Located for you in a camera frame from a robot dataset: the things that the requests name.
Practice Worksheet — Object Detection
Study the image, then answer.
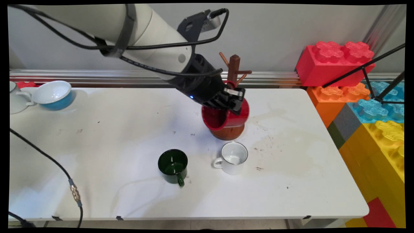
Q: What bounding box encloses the giant red building block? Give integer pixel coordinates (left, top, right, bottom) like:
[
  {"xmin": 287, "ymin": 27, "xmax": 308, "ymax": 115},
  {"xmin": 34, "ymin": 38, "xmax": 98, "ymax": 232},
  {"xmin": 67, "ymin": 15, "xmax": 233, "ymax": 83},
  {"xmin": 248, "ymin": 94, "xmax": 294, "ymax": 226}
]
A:
[{"xmin": 296, "ymin": 41, "xmax": 376, "ymax": 87}]

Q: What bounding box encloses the giant dark green building block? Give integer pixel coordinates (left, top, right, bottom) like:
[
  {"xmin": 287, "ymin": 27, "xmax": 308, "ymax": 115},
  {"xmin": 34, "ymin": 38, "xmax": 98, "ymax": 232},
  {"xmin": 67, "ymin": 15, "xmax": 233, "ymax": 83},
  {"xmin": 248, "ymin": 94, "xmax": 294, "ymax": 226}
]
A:
[{"xmin": 327, "ymin": 121, "xmax": 347, "ymax": 150}]

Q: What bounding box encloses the blue white enamel cup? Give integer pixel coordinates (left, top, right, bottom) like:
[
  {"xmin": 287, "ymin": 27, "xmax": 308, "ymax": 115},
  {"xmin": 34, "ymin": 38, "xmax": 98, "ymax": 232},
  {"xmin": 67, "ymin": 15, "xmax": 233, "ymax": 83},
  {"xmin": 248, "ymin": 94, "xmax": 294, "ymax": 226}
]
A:
[{"xmin": 32, "ymin": 80, "xmax": 74, "ymax": 111}]

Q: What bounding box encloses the vertical aluminium profile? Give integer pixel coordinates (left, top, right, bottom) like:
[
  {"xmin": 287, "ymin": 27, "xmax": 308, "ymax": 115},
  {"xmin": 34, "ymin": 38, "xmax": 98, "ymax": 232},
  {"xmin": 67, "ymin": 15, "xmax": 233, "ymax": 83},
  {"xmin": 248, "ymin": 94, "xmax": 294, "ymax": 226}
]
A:
[{"xmin": 364, "ymin": 5, "xmax": 407, "ymax": 54}]

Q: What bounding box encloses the horizontal aluminium rail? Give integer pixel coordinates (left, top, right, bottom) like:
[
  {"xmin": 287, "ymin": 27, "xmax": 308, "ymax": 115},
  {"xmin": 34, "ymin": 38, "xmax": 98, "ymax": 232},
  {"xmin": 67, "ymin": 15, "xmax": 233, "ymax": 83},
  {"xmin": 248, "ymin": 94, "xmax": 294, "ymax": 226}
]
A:
[{"xmin": 10, "ymin": 69, "xmax": 405, "ymax": 88}]

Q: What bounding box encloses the white cup with handle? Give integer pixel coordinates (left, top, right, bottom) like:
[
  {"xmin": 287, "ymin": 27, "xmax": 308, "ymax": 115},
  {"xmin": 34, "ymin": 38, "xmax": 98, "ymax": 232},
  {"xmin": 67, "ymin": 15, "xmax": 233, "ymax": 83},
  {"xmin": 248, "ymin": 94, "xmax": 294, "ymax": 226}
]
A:
[{"xmin": 10, "ymin": 81, "xmax": 35, "ymax": 115}]

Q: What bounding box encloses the giant grey building block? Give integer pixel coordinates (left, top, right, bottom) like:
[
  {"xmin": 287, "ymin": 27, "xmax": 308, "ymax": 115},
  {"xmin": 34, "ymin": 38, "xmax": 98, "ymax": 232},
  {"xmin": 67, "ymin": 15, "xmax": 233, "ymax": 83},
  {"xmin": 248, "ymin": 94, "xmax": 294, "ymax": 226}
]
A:
[{"xmin": 333, "ymin": 103, "xmax": 363, "ymax": 141}]

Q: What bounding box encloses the flat red building block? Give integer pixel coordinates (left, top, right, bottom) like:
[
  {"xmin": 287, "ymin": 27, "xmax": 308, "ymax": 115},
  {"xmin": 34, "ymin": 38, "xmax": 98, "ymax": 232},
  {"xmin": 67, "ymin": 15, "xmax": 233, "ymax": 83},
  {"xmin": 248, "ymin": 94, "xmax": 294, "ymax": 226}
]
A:
[{"xmin": 363, "ymin": 197, "xmax": 397, "ymax": 229}]

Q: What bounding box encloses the red enamel mug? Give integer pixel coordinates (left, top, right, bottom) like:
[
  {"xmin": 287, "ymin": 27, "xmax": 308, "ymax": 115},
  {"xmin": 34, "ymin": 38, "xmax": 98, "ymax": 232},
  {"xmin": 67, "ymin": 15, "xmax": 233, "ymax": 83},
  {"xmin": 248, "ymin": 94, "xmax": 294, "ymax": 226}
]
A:
[{"xmin": 201, "ymin": 81, "xmax": 250, "ymax": 132}]

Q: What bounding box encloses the black tripod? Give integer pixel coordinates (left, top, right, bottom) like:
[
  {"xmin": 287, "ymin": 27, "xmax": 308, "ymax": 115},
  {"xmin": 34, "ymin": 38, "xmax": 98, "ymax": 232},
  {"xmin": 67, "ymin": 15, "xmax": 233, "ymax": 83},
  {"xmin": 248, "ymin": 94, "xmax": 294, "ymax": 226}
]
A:
[{"xmin": 323, "ymin": 44, "xmax": 406, "ymax": 105}]

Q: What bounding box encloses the white enamel mug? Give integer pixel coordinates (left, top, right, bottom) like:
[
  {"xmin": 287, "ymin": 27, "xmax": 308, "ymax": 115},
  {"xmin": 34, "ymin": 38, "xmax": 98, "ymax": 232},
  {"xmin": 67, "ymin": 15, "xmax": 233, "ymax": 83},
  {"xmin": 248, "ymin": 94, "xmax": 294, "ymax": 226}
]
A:
[{"xmin": 213, "ymin": 141, "xmax": 249, "ymax": 175}]

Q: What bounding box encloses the brown wooden mug tree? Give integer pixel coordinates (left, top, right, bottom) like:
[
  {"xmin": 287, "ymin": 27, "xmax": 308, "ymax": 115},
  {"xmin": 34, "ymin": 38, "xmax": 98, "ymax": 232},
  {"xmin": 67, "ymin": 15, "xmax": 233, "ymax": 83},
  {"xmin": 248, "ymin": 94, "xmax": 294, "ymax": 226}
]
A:
[{"xmin": 209, "ymin": 52, "xmax": 253, "ymax": 141}]

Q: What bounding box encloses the giant orange building block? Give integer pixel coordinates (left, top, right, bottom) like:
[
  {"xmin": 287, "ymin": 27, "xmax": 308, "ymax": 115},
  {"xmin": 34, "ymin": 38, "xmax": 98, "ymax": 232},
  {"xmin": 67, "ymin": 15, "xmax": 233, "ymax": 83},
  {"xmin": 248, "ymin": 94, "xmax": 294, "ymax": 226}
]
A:
[{"xmin": 307, "ymin": 83, "xmax": 371, "ymax": 128}]

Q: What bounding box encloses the giant light blue building block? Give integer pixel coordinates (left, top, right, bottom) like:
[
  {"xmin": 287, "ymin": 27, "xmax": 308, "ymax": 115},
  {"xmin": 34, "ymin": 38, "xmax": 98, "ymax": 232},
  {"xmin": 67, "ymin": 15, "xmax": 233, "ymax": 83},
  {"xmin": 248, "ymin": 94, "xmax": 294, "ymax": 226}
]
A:
[{"xmin": 348, "ymin": 81, "xmax": 405, "ymax": 124}]

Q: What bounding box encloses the dark green enamel mug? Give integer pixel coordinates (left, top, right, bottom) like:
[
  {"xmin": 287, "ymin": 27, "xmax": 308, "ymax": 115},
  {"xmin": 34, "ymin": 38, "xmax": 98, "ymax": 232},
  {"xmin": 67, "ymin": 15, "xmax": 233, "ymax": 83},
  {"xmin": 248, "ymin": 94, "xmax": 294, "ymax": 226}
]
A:
[{"xmin": 158, "ymin": 149, "xmax": 189, "ymax": 187}]

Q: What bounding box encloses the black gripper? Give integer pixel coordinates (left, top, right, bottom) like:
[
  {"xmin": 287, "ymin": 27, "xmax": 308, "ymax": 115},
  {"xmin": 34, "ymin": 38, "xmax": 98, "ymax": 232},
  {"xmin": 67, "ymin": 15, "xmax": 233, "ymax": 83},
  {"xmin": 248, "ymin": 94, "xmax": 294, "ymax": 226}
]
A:
[{"xmin": 176, "ymin": 53, "xmax": 246, "ymax": 116}]

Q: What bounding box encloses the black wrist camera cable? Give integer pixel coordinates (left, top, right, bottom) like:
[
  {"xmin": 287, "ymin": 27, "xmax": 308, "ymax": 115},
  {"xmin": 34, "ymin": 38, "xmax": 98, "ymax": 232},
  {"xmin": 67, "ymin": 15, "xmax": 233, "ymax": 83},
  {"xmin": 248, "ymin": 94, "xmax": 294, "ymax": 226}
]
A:
[{"xmin": 8, "ymin": 4, "xmax": 230, "ymax": 51}]

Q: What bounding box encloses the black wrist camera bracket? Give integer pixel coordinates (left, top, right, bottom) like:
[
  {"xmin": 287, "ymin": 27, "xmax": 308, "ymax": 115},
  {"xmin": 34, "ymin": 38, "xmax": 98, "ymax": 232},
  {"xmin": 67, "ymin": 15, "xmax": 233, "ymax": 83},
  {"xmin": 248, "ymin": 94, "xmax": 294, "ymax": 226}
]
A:
[{"xmin": 177, "ymin": 10, "xmax": 211, "ymax": 43}]

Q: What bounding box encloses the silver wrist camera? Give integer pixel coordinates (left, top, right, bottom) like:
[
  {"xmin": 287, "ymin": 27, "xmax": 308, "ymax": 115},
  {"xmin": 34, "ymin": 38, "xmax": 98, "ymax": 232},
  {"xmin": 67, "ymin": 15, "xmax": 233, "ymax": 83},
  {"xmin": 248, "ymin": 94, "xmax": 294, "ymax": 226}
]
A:
[{"xmin": 201, "ymin": 13, "xmax": 222, "ymax": 33}]

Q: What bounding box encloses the grey arm cable strap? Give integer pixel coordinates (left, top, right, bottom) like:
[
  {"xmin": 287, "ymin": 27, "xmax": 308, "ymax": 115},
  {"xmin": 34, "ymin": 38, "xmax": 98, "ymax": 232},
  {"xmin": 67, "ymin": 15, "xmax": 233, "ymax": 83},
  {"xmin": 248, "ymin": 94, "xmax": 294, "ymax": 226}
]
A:
[{"xmin": 99, "ymin": 4, "xmax": 137, "ymax": 58}]

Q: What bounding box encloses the black cable with metal connector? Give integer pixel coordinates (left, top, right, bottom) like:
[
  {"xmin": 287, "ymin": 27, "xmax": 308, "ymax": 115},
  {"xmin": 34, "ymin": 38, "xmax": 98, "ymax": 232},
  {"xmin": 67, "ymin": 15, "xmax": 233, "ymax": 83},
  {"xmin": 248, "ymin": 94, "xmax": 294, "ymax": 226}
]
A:
[{"xmin": 8, "ymin": 128, "xmax": 84, "ymax": 229}]

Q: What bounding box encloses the giant yellow building block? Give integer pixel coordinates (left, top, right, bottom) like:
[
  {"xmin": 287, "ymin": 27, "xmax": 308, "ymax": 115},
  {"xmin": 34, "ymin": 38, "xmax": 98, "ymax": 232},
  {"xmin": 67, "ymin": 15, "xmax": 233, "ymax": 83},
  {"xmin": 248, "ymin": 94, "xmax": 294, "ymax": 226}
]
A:
[{"xmin": 338, "ymin": 120, "xmax": 406, "ymax": 229}]

